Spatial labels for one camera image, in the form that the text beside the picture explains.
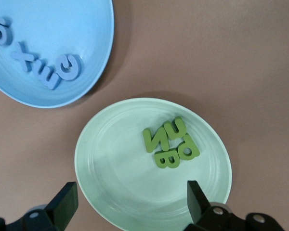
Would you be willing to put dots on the blue plate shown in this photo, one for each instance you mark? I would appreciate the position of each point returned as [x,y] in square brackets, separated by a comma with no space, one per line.
[62,29]

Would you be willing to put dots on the blue foam letter M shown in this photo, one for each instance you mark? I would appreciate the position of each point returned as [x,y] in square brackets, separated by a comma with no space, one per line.
[49,77]

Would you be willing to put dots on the green foam letter N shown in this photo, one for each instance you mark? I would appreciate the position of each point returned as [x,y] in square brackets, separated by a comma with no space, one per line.
[155,140]

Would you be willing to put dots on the small green foam letter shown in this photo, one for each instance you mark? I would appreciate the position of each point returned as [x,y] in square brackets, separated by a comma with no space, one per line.
[177,128]

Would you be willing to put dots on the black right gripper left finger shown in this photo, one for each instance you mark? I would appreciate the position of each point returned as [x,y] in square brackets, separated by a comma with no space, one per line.
[57,211]

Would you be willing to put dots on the blue foam letter C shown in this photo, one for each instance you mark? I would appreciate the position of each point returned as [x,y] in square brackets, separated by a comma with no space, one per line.
[71,68]

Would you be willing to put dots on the light green plate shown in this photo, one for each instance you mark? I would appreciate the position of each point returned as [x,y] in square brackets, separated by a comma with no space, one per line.
[125,173]

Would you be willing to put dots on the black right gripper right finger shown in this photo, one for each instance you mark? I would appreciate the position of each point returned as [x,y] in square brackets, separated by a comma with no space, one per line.
[202,211]

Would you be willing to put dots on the green foam letter P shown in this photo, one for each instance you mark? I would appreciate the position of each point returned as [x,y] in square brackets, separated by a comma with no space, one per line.
[189,149]

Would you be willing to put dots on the blue foam letter X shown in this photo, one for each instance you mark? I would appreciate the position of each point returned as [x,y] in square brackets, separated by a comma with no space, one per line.
[24,57]

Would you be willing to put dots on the green foam letter B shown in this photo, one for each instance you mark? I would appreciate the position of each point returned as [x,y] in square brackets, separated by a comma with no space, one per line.
[167,160]

